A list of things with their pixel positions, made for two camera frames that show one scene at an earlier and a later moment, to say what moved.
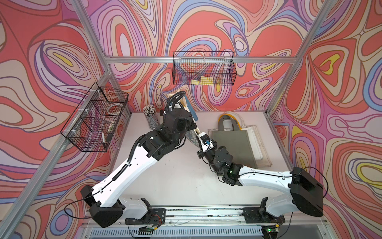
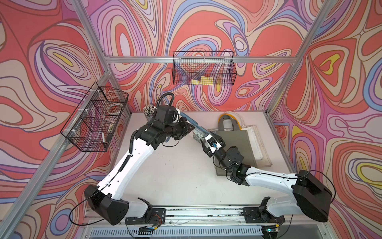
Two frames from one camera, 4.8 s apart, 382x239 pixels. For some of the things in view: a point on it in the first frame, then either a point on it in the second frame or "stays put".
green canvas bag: [238, 142] stays put
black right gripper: [200, 154] -> [220, 140]
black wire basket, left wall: [94, 124] stays put
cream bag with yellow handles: [262, 158] stays put
